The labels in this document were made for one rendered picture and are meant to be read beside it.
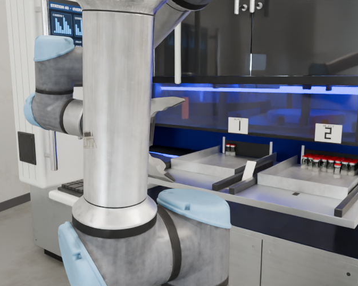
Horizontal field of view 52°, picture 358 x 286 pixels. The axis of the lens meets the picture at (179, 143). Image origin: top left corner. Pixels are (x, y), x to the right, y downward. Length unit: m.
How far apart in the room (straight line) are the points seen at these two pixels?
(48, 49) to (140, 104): 0.36
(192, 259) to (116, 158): 0.20
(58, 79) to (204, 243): 0.43
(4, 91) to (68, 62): 2.96
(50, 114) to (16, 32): 0.74
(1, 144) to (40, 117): 2.92
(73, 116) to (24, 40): 0.72
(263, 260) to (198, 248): 1.02
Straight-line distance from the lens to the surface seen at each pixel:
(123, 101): 0.44
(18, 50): 1.48
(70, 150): 1.47
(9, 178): 3.82
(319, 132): 1.35
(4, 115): 3.72
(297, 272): 1.53
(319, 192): 1.11
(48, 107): 0.79
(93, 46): 0.44
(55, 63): 0.77
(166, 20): 0.61
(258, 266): 1.59
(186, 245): 0.55
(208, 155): 1.54
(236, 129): 1.47
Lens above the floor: 1.20
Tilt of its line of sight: 10 degrees down
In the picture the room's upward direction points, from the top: straight up
